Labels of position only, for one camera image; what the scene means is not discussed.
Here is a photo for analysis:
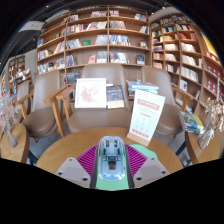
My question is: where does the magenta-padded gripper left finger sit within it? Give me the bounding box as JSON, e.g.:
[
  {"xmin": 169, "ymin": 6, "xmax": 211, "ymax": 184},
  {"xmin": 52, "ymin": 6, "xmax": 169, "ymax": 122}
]
[{"xmin": 54, "ymin": 144, "xmax": 100, "ymax": 190}]

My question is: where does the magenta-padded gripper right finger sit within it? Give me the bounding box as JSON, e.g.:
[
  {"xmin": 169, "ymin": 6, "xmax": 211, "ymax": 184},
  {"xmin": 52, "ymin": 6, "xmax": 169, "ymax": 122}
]
[{"xmin": 124, "ymin": 143, "xmax": 171, "ymax": 190}]

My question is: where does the transparent light blue computer mouse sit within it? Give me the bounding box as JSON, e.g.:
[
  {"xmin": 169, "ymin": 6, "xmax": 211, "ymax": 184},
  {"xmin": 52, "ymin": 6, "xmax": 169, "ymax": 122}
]
[{"xmin": 96, "ymin": 135, "xmax": 128, "ymax": 182}]

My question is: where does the green smiley mouse pad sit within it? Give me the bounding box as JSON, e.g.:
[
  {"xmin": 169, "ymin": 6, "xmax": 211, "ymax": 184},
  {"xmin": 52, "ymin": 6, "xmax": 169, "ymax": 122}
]
[{"xmin": 95, "ymin": 143, "xmax": 158, "ymax": 192}]

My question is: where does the brown upholstered wooden armchair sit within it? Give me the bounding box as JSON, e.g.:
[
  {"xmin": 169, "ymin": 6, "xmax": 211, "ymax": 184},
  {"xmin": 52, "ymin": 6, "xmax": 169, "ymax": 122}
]
[
  {"xmin": 14, "ymin": 79, "xmax": 34, "ymax": 114},
  {"xmin": 54, "ymin": 63, "xmax": 134, "ymax": 134},
  {"xmin": 139, "ymin": 65, "xmax": 194, "ymax": 138},
  {"xmin": 14, "ymin": 71, "xmax": 66, "ymax": 139}
]

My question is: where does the white sign on wooden base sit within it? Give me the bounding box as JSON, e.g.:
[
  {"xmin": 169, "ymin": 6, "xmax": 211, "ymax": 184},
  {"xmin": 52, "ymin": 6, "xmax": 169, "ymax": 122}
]
[{"xmin": 126, "ymin": 88, "xmax": 166, "ymax": 148}]

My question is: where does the stack of colourful books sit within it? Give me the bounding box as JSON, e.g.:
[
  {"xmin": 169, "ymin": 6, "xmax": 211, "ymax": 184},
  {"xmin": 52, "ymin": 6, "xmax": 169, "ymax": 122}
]
[{"xmin": 179, "ymin": 110, "xmax": 205, "ymax": 135}]

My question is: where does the round wooden side table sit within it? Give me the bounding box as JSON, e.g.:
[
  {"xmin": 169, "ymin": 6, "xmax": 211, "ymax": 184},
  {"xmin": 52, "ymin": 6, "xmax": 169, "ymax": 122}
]
[
  {"xmin": 0, "ymin": 123, "xmax": 31, "ymax": 164},
  {"xmin": 184, "ymin": 128, "xmax": 224, "ymax": 166}
]

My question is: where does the white framed pink picture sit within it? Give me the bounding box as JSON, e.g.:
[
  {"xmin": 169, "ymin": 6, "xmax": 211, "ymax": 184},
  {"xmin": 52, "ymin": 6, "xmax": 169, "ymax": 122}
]
[{"xmin": 74, "ymin": 77, "xmax": 108, "ymax": 109}]

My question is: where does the dark cover book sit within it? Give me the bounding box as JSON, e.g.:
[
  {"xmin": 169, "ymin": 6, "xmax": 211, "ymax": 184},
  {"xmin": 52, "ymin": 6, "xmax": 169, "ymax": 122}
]
[{"xmin": 106, "ymin": 84, "xmax": 126, "ymax": 110}]

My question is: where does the stack of light blue books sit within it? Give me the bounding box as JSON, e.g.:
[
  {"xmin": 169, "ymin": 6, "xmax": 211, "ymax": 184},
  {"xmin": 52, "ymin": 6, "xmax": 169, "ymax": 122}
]
[{"xmin": 125, "ymin": 79, "xmax": 160, "ymax": 98}]

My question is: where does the distant wooden bookshelf unit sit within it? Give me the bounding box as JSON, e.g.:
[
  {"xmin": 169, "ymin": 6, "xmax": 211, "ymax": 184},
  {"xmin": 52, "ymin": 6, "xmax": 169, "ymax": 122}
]
[{"xmin": 6, "ymin": 54, "xmax": 33, "ymax": 96}]

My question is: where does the curved wooden bookshelf unit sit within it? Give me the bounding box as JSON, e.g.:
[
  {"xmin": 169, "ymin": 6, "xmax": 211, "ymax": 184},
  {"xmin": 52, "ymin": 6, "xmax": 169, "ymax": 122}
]
[{"xmin": 148, "ymin": 13, "xmax": 224, "ymax": 111}]

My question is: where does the tall wooden bookshelf unit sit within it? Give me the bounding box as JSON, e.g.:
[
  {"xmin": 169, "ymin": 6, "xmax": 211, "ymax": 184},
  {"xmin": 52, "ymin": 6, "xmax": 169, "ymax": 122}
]
[{"xmin": 35, "ymin": 4, "xmax": 152, "ymax": 101}]

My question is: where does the white ceiling panel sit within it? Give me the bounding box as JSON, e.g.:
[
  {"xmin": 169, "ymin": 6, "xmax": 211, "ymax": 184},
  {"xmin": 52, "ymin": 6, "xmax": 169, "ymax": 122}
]
[{"xmin": 18, "ymin": 20, "xmax": 46, "ymax": 33}]

